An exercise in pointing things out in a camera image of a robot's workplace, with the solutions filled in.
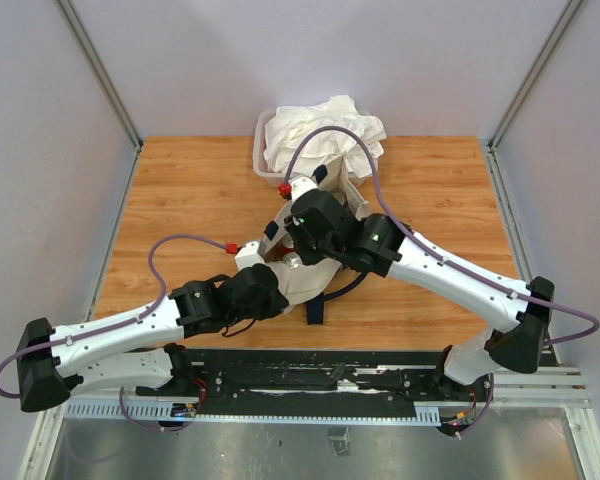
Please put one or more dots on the white plastic basket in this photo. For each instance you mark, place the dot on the white plastic basket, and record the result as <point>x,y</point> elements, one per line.
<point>260,165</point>

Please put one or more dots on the red soda can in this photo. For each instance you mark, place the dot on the red soda can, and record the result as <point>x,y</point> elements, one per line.
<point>292,260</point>
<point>285,249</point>

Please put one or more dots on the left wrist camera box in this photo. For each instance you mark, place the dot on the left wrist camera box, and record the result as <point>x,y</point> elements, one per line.
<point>247,255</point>

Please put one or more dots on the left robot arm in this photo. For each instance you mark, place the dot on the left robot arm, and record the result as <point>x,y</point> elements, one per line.
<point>56,363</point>

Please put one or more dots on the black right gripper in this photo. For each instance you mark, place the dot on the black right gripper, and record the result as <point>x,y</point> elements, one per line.
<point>296,230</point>

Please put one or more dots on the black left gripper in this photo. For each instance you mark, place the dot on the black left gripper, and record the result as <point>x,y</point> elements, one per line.
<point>277,305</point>

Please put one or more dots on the white crumpled cloth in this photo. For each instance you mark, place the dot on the white crumpled cloth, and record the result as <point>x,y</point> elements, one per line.
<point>325,135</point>

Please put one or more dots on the cream canvas tote bag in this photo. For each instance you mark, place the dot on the cream canvas tote bag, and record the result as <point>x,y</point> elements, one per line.
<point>307,282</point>

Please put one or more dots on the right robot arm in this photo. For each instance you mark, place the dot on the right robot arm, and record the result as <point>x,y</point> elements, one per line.
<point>517,313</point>

